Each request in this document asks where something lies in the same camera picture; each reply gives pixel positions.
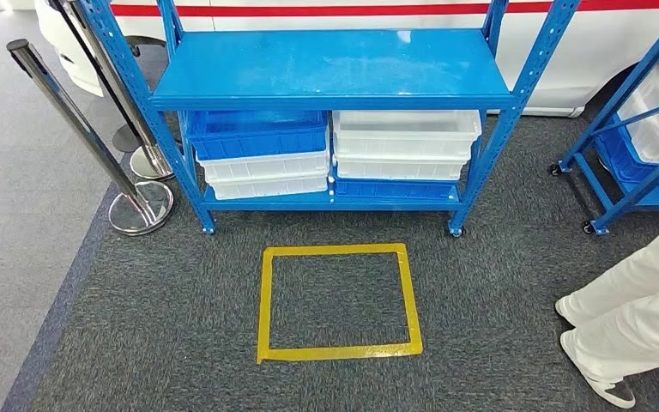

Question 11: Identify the yellow floor tape square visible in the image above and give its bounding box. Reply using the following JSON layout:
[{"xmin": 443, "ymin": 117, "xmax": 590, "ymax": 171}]
[{"xmin": 256, "ymin": 242, "xmax": 425, "ymax": 365}]

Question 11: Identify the white car with red stripe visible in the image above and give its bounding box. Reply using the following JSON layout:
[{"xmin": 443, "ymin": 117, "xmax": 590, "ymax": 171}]
[{"xmin": 33, "ymin": 0, "xmax": 659, "ymax": 118}]

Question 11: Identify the blue plastic bin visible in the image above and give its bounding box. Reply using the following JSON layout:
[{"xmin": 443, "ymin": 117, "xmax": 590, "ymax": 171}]
[
  {"xmin": 330, "ymin": 170, "xmax": 463, "ymax": 202},
  {"xmin": 183, "ymin": 109, "xmax": 330, "ymax": 162},
  {"xmin": 595, "ymin": 116, "xmax": 659, "ymax": 191}
]

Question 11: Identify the blue metal shelf rack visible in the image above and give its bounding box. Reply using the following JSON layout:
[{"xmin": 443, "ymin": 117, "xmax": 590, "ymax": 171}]
[{"xmin": 76, "ymin": 0, "xmax": 583, "ymax": 239}]

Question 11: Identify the person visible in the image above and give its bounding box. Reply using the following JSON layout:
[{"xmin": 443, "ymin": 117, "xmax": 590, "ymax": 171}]
[{"xmin": 554, "ymin": 205, "xmax": 659, "ymax": 410}]

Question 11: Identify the chrome stanchion post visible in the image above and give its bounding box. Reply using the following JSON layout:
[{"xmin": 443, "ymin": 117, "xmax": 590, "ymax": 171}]
[
  {"xmin": 70, "ymin": 0, "xmax": 175, "ymax": 183},
  {"xmin": 6, "ymin": 38, "xmax": 175, "ymax": 237}
]

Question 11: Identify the blue wheeled metal rack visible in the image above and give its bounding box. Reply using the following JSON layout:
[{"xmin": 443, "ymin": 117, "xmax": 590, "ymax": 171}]
[{"xmin": 549, "ymin": 0, "xmax": 659, "ymax": 237}]

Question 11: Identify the dark slim stanchion post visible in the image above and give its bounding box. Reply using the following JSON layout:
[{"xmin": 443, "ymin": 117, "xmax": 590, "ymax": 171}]
[{"xmin": 49, "ymin": 0, "xmax": 144, "ymax": 154}]

